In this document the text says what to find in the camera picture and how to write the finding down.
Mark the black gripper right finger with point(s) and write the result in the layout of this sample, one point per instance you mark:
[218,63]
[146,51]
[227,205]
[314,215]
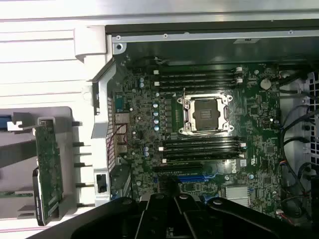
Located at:
[194,219]

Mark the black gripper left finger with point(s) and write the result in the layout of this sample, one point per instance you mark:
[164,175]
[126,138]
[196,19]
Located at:
[154,219]

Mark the blue expansion slot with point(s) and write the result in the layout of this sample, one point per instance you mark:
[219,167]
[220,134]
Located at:
[199,178]

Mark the silver chipset heatsink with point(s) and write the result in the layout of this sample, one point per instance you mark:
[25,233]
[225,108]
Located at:
[236,194]

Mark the black expansion slot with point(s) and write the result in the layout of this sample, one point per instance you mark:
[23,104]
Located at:
[174,166]

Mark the black RAM slot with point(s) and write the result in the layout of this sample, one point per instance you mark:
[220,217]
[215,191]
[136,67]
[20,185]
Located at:
[199,141]
[199,75]
[199,81]
[199,153]
[199,147]
[199,69]
[199,86]
[199,159]

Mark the green motherboard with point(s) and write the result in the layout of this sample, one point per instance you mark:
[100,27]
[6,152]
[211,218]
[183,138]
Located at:
[261,154]

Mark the metal CPU socket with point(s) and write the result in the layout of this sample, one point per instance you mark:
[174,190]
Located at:
[207,114]

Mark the open grey PC case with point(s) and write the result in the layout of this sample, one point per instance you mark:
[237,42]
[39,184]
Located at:
[102,119]

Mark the grey parts rack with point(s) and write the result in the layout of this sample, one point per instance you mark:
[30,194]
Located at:
[68,139]

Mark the round coin battery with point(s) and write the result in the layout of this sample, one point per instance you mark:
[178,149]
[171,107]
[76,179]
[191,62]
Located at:
[265,84]

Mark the hard disk in blue caddy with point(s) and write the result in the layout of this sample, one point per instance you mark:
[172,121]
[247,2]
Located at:
[3,123]

